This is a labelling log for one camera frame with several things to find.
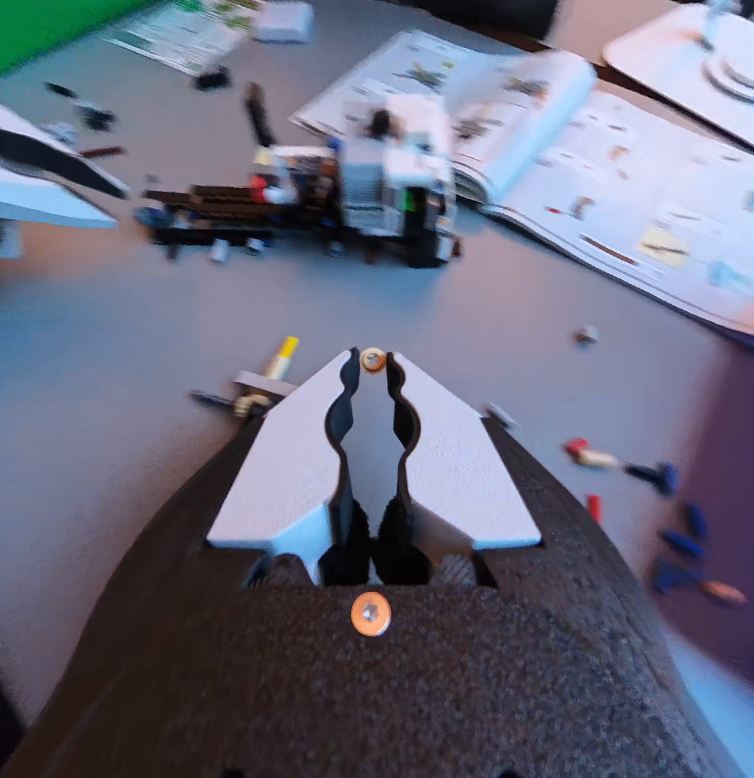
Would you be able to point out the white lego truck model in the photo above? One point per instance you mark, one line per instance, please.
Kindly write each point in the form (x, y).
(389, 176)

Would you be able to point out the black lego piece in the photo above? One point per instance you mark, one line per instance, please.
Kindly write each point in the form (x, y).
(61, 90)
(212, 79)
(96, 115)

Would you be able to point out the blue lego pin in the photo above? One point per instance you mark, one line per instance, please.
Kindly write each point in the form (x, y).
(684, 544)
(696, 520)
(674, 576)

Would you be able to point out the white round disc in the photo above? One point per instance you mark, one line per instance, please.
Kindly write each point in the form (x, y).
(738, 82)

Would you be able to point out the pale grey lego piece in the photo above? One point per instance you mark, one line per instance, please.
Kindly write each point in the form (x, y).
(62, 132)

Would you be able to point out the red tan blue lego axle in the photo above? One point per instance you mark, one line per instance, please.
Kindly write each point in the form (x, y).
(595, 459)

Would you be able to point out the open instruction booklet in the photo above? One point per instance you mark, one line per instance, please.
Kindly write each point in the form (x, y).
(626, 182)

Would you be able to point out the red lego pin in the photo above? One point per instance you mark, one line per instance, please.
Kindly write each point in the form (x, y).
(594, 508)

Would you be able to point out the white tray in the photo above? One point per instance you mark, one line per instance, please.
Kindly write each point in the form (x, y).
(656, 54)

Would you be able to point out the small grey lego piece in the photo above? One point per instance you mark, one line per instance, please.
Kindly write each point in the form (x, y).
(586, 335)

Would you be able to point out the grey lego bar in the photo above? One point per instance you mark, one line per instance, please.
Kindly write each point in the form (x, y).
(501, 415)

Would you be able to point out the blue plastic bin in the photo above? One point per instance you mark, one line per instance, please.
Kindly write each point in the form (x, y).
(735, 456)

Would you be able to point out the round tan lego bush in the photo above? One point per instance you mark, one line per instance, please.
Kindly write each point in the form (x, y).
(372, 360)

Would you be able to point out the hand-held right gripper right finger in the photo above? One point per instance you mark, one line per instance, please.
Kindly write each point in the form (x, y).
(468, 480)

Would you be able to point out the small white box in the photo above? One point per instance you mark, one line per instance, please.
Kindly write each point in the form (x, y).
(284, 21)

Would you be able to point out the dark red lego axle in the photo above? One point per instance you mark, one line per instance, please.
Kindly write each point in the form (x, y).
(102, 152)

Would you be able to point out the printed paper leaflet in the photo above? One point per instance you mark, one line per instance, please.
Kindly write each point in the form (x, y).
(176, 33)

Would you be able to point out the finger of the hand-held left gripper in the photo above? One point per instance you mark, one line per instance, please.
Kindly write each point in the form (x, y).
(3, 118)
(36, 197)

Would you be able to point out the tan lego pin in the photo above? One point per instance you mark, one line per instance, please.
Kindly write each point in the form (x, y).
(724, 592)

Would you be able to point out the green plastic bin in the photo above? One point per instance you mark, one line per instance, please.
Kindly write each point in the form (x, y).
(48, 30)

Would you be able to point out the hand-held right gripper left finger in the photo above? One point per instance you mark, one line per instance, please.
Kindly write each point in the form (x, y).
(279, 474)

